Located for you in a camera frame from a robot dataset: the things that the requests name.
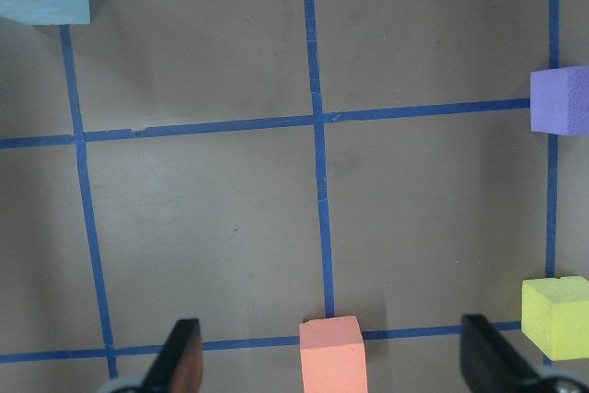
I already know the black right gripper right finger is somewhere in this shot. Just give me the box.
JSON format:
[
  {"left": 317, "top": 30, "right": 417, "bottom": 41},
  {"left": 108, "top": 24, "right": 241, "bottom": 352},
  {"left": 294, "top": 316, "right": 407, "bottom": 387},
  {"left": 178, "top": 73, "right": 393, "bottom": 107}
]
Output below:
[{"left": 459, "top": 314, "right": 550, "bottom": 393}]

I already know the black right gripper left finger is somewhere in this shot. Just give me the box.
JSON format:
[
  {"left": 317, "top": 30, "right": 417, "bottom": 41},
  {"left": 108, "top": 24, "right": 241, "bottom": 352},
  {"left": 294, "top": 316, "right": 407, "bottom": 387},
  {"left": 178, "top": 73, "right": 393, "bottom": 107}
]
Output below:
[{"left": 140, "top": 318, "right": 203, "bottom": 393}]

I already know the yellow foam block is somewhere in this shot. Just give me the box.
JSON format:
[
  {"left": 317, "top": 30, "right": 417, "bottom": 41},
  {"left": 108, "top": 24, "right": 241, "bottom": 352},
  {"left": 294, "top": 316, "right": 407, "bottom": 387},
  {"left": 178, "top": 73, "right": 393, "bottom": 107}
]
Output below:
[{"left": 521, "top": 276, "right": 588, "bottom": 361}]

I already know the orange foam block near right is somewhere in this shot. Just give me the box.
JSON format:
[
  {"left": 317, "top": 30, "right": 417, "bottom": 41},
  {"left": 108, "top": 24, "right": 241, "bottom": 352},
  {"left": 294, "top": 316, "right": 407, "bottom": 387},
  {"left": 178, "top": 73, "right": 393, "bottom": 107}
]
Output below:
[{"left": 299, "top": 316, "right": 368, "bottom": 393}]

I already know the purple foam block right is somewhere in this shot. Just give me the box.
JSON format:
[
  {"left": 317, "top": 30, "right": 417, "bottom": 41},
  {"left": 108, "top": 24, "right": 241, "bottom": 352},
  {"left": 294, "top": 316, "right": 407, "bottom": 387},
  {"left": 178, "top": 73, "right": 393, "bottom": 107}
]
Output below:
[{"left": 530, "top": 65, "right": 588, "bottom": 136}]

